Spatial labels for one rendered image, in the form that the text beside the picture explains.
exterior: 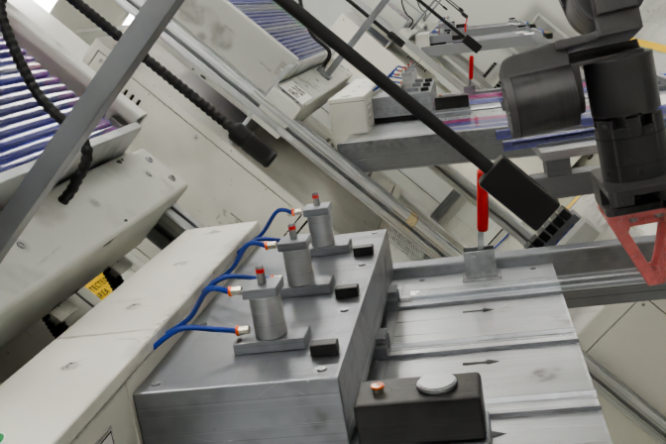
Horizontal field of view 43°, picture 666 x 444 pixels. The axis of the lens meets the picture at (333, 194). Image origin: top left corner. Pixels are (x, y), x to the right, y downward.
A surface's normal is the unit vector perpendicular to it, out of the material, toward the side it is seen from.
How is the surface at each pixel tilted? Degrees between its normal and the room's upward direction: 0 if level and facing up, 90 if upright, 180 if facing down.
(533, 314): 42
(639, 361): 90
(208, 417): 90
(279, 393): 90
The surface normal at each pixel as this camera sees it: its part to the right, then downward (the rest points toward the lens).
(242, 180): -0.15, 0.22
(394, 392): -0.16, -0.97
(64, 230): 0.62, -0.74
